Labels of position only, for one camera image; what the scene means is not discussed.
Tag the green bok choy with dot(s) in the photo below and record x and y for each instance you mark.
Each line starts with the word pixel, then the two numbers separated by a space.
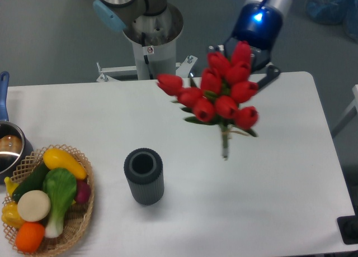
pixel 60 185

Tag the yellow banana tip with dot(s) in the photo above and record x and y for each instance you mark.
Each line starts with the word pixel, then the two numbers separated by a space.
pixel 10 185

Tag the yellow squash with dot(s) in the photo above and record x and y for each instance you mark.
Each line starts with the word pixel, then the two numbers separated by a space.
pixel 56 158

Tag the purple red radish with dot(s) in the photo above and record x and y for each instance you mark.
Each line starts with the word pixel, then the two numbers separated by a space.
pixel 83 192

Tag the black clamp at table corner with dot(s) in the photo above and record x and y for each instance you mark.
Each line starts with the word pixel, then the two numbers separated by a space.
pixel 348 229

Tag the blue handled steel saucepan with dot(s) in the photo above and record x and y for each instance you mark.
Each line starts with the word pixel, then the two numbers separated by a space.
pixel 14 144

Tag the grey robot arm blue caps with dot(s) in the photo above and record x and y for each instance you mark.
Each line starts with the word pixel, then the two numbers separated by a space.
pixel 119 14

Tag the white metal base frame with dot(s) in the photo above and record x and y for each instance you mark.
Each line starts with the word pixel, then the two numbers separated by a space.
pixel 123 71

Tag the woven wicker basket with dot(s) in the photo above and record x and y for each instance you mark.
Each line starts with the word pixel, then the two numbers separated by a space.
pixel 77 218

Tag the green cucumber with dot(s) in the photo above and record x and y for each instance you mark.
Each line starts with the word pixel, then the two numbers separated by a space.
pixel 34 181

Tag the red tulip bouquet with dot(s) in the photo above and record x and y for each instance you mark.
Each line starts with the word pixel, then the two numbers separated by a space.
pixel 218 99

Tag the dark grey ribbed vase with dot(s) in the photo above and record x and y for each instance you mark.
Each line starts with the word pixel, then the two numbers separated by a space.
pixel 143 169

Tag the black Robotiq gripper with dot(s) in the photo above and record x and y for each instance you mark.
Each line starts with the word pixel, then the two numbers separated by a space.
pixel 259 26

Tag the white frame at right edge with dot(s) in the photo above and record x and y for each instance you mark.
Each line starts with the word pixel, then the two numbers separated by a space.
pixel 348 115

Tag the blue plastic bag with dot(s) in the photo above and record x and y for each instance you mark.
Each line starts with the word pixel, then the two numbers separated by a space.
pixel 334 12

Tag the yellow bell pepper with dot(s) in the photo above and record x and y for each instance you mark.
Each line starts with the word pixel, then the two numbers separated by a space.
pixel 10 215

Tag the orange fruit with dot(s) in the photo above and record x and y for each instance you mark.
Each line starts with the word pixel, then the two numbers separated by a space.
pixel 29 237

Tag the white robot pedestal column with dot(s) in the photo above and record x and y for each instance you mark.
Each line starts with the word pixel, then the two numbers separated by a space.
pixel 153 40

